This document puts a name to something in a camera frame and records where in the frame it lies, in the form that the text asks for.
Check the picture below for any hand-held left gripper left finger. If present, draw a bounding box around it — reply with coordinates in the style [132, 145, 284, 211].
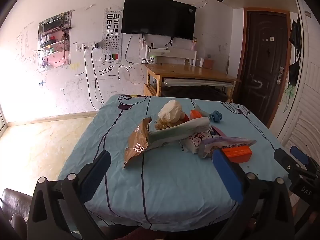
[27, 150, 112, 240]

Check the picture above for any black power cable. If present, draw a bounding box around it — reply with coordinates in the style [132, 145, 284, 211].
[91, 46, 105, 110]
[84, 47, 105, 105]

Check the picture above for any brown leather sofa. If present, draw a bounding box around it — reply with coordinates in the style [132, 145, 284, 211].
[0, 188, 33, 240]

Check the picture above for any tan loofah sponge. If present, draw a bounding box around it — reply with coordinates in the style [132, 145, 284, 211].
[154, 119, 176, 131]

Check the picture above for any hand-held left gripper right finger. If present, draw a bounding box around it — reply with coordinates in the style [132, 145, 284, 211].
[212, 148, 295, 240]

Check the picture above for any dark tufted bench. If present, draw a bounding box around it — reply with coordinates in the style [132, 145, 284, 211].
[161, 84, 231, 102]

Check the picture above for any green white paper package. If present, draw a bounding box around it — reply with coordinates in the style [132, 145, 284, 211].
[147, 117, 210, 150]

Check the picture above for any white crumpled plastic bag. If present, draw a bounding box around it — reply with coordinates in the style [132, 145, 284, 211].
[158, 100, 185, 124]

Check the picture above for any wall niche with shelves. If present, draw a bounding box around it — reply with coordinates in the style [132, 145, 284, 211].
[37, 10, 75, 73]

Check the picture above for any orange box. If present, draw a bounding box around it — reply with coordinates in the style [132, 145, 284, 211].
[221, 145, 253, 164]

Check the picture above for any purple plastic package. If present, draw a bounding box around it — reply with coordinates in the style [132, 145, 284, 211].
[199, 136, 257, 159]

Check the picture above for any light blue printed tablecloth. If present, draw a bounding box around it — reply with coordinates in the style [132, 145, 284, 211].
[58, 94, 298, 232]

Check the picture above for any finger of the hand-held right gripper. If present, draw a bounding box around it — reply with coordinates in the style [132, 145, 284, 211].
[290, 146, 310, 165]
[273, 148, 302, 174]

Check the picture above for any pink flat item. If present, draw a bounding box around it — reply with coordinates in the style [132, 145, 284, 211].
[211, 126, 227, 137]

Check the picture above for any small black hanging bag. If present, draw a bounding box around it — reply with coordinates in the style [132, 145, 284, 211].
[289, 61, 301, 87]

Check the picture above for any blue knotted ball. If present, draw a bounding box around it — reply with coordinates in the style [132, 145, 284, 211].
[209, 110, 223, 123]

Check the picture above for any dark brown door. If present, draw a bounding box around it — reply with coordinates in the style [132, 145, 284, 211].
[236, 7, 292, 128]

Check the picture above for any cartoon printed tissue pack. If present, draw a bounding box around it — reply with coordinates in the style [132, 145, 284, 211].
[184, 129, 220, 155]

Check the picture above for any black wall television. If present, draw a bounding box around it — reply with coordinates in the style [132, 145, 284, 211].
[121, 0, 197, 40]

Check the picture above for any brown snack bag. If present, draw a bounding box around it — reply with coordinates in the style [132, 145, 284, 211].
[123, 117, 153, 168]

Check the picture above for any wooden desk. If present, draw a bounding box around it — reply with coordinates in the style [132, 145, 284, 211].
[144, 64, 242, 103]

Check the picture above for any eye chart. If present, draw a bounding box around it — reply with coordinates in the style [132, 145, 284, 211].
[103, 7, 123, 62]

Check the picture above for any white wooden chair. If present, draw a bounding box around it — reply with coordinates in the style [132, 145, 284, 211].
[144, 45, 198, 67]

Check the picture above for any white louvered closet door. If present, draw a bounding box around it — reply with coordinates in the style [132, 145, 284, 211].
[275, 0, 320, 157]

